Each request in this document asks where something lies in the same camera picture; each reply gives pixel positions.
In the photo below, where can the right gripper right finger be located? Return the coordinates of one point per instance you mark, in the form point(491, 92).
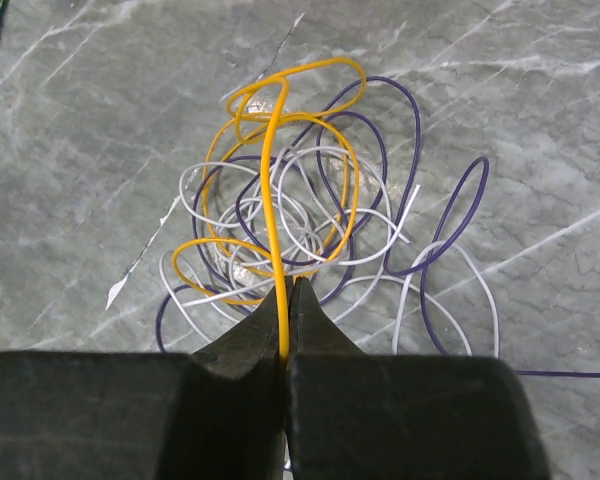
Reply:
point(353, 415)

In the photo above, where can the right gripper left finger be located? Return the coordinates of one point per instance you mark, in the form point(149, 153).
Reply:
point(214, 414)

